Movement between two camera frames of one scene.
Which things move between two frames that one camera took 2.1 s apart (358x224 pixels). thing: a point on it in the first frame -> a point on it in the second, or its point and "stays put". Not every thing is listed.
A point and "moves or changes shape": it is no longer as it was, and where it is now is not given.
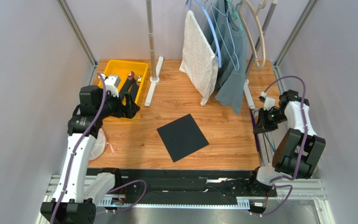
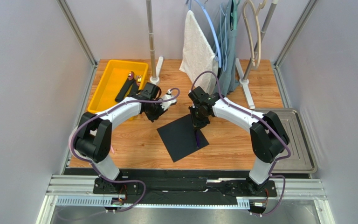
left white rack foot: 154,82 stays put
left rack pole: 152,39 stays put
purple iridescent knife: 254,125 moves or changes shape
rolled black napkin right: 134,90 stays put
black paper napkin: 182,137 stays put
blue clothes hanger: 189,3 stays put
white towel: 198,61 stays put
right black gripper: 260,121 -> 197,123
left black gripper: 128,111 -> 152,118
